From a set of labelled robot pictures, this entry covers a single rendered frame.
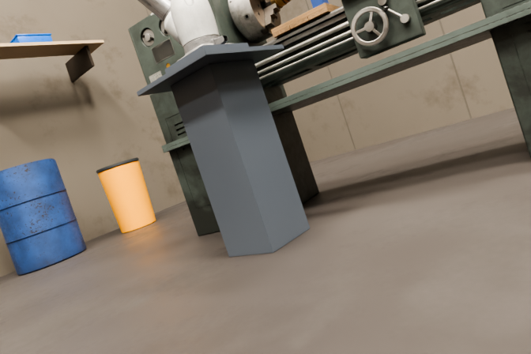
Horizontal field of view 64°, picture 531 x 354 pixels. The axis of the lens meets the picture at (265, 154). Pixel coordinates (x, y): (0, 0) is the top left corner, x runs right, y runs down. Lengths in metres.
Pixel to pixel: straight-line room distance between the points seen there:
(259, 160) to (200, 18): 0.59
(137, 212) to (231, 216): 2.61
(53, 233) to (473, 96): 3.74
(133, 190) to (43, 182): 0.78
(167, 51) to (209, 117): 0.88
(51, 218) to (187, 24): 2.57
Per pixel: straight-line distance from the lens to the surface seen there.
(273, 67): 2.18
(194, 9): 1.74
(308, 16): 2.08
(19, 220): 3.95
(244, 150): 1.57
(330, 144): 4.80
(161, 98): 2.48
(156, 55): 2.49
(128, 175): 4.21
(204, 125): 1.65
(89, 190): 5.06
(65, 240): 3.96
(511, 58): 1.84
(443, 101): 4.24
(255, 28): 2.29
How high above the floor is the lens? 0.40
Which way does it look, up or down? 2 degrees down
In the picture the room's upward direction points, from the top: 19 degrees counter-clockwise
